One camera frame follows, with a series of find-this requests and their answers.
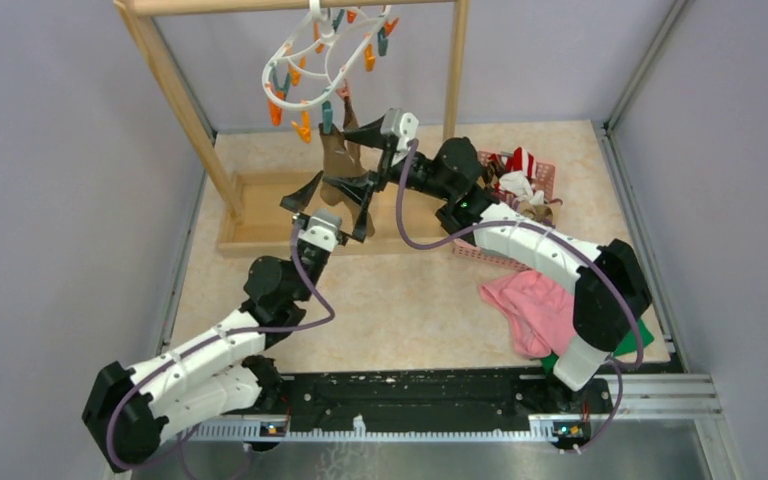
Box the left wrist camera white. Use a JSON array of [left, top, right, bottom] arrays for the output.
[[298, 208, 342, 252]]

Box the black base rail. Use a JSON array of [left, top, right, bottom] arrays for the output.
[[224, 362, 614, 452]]

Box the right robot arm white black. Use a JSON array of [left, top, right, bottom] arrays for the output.
[[325, 109, 653, 412]]

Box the pink plastic basket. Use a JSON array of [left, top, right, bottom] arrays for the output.
[[451, 150, 558, 272]]

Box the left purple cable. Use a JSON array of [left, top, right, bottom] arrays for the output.
[[105, 218, 336, 468]]

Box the red white striped sock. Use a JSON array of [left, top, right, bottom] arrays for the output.
[[504, 147, 536, 180]]

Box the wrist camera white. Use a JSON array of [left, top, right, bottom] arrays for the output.
[[298, 208, 342, 252], [380, 108, 419, 153]]

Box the green cloth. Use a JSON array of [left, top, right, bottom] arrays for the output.
[[539, 319, 654, 373]]

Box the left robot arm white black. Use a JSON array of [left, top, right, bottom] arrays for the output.
[[82, 172, 350, 473]]

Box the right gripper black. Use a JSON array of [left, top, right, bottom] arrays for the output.
[[325, 114, 455, 204]]

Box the wooden clothes rack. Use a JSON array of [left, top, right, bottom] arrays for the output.
[[113, 0, 471, 258]]

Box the pink cloth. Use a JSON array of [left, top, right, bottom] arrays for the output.
[[479, 270, 575, 359]]

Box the brown sock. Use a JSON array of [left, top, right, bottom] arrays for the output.
[[318, 124, 367, 221], [336, 80, 364, 176]]

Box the white round clip hanger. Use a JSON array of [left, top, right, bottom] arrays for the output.
[[260, 1, 399, 143]]

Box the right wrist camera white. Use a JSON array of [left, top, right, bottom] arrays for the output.
[[380, 108, 419, 153]]

